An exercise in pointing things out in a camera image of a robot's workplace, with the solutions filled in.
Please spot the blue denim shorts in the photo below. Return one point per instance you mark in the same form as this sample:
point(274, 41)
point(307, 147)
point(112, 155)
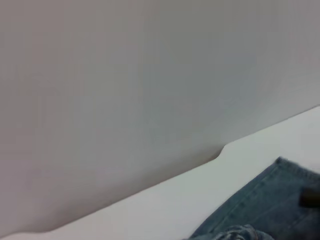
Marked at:
point(262, 207)

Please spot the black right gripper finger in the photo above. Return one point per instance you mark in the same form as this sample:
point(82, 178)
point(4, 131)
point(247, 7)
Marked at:
point(311, 197)

